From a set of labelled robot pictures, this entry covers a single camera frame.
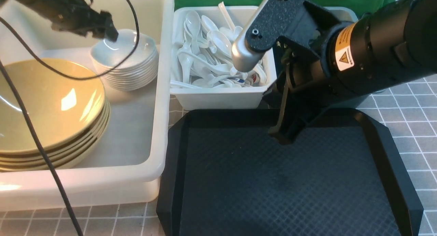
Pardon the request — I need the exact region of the stack of white sauce dishes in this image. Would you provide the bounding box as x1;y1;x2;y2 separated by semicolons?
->
89;29;159;91

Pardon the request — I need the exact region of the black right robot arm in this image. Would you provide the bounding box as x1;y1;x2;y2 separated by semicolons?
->
231;0;437;144

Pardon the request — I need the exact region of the black plastic serving tray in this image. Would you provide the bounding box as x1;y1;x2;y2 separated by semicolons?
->
156;109;424;236

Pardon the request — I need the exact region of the white plastic spoon bin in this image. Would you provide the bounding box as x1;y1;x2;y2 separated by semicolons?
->
170;6;277;110

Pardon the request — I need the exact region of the large white plastic tub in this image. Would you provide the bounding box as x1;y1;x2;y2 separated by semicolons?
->
1;0;174;211

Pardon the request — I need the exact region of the stack of yellow bowls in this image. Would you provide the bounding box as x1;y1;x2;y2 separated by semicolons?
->
0;60;111;172

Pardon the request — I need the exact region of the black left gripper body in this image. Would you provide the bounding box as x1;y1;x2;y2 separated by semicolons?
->
52;0;118;42

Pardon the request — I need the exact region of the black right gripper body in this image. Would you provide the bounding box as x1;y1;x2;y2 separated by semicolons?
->
231;0;345;145

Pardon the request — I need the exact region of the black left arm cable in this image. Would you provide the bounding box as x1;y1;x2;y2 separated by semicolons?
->
0;0;140;236

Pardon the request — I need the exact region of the grey grid table mat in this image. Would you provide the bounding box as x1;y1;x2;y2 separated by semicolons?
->
1;76;437;236

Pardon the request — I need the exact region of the teal plastic chopstick bin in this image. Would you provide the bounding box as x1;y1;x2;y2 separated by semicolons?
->
273;6;369;108

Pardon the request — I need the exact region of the white spoons pile in bin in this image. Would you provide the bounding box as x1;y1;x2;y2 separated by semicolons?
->
170;3;275;89

